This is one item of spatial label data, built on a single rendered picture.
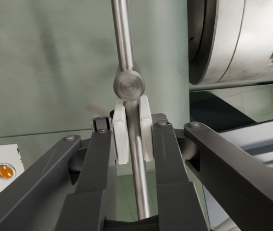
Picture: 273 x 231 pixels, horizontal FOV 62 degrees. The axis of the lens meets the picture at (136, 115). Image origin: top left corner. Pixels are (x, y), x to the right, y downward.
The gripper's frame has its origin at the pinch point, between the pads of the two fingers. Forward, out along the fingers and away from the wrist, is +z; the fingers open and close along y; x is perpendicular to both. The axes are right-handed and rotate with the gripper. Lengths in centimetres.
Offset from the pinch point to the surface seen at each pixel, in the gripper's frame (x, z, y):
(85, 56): 5.0, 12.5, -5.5
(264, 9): 8.3, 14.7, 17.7
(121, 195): -111, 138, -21
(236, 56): 2.5, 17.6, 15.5
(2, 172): -9.7, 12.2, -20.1
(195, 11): 9.4, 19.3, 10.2
